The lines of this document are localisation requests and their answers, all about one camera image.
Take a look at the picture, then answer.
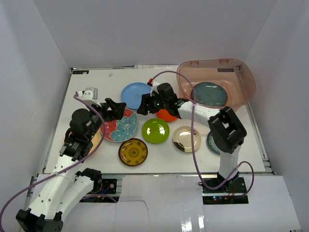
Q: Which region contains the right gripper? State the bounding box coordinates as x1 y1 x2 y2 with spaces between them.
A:
137 91 169 116

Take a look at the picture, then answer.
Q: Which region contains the red teal floral plate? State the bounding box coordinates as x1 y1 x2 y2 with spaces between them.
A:
104 108 139 143

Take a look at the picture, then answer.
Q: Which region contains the dark teal glazed plate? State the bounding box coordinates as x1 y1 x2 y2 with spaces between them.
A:
191 82 228 107

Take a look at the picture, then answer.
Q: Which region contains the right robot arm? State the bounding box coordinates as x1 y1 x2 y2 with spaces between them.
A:
137 80 247 193

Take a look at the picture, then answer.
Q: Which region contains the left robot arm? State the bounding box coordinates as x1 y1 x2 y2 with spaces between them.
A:
16 98 126 232

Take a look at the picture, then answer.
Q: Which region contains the translucent pink plastic bin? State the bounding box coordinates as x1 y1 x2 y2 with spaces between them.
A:
177 58 256 111

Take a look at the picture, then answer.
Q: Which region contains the light blue plate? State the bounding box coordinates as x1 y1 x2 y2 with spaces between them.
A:
121 82 151 110

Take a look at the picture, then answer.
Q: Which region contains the orange plate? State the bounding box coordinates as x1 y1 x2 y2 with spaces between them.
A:
156 109 178 122

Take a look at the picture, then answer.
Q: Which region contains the lime green plate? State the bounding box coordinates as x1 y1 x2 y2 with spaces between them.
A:
141 118 170 144

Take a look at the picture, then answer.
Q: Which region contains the beige yellow plate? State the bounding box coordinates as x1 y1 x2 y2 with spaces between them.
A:
63 130 102 158

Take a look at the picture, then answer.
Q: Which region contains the small black label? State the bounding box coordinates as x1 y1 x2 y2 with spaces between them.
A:
72 70 89 74

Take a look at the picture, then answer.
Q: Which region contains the yellow brown patterned plate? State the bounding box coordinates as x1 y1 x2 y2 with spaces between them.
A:
118 138 148 167

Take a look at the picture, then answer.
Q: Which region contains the cream brown glossy plate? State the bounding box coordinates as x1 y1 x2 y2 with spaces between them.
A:
172 126 201 153

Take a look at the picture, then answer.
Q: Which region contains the blue white porcelain plate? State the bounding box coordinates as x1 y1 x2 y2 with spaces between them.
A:
206 132 220 155

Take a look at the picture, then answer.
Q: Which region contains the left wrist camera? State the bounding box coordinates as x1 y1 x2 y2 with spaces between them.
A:
75 87 101 107

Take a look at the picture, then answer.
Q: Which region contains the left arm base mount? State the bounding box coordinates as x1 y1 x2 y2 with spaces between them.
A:
80 178 117 203

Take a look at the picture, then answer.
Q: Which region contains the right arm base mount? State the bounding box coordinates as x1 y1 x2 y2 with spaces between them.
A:
198 177 249 205

